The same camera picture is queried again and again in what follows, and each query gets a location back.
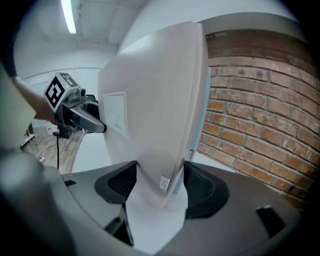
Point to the ceiling tube light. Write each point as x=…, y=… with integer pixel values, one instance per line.
x=68, y=15

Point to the person's black shirt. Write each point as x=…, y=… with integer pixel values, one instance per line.
x=11, y=67

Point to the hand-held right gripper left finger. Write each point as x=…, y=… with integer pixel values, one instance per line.
x=117, y=185

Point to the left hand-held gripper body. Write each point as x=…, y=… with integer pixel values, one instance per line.
x=56, y=92

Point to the white table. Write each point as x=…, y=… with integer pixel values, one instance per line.
x=150, y=225

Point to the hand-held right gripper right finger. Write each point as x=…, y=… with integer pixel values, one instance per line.
x=205, y=195

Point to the white power strip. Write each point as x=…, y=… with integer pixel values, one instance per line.
x=42, y=158

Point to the beige file box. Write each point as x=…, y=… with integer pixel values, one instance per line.
x=155, y=100

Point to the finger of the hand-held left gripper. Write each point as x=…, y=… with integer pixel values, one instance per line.
x=94, y=105
x=87, y=120

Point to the person's left forearm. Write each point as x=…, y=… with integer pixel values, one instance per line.
x=35, y=100

